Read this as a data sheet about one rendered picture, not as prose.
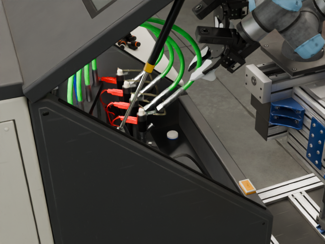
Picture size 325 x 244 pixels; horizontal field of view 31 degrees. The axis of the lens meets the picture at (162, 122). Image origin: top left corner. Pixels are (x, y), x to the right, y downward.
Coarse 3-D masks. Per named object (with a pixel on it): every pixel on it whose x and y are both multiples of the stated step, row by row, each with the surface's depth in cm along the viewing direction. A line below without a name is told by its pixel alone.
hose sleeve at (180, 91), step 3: (180, 87) 166; (177, 90) 165; (180, 90) 165; (183, 90) 165; (174, 93) 165; (177, 93) 165; (180, 93) 165; (171, 96) 165; (174, 96) 165; (177, 96) 165; (168, 99) 165; (171, 99) 165; (174, 99) 165; (162, 102) 166; (165, 102) 166; (168, 102) 165; (171, 102) 166; (162, 105) 166; (165, 105) 166; (168, 105) 166
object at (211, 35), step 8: (200, 32) 153; (208, 32) 153; (216, 32) 155; (224, 32) 155; (232, 32) 156; (200, 40) 154; (208, 40) 154; (216, 40) 154; (224, 40) 154; (232, 40) 155
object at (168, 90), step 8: (144, 24) 159; (168, 40) 164; (176, 48) 166; (184, 64) 170; (80, 72) 161; (80, 80) 162; (176, 80) 173; (80, 88) 163; (168, 88) 174; (80, 96) 165; (160, 96) 174; (80, 104) 166; (152, 104) 174
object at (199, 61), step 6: (150, 18) 149; (156, 18) 150; (162, 24) 151; (174, 24) 153; (180, 30) 154; (186, 36) 155; (192, 42) 157; (198, 48) 159; (198, 54) 160; (198, 60) 161; (198, 66) 162; (72, 78) 152; (72, 84) 153; (186, 84) 165; (72, 90) 154; (72, 96) 155; (72, 102) 156
